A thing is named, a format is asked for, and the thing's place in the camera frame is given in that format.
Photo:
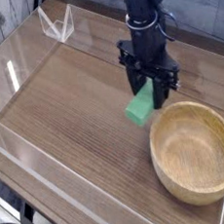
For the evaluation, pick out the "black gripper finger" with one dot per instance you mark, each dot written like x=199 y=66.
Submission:
x=136 y=79
x=160 y=92

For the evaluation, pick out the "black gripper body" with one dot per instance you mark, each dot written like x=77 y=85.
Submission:
x=146 y=51

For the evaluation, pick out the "green rectangular block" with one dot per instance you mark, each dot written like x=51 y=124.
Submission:
x=141 y=106

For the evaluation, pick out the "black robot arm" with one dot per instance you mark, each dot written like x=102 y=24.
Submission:
x=142 y=14

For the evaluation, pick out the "wooden bowl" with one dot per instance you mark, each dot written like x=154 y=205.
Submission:
x=187 y=151

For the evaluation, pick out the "clear acrylic corner bracket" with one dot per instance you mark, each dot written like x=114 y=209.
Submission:
x=58 y=30

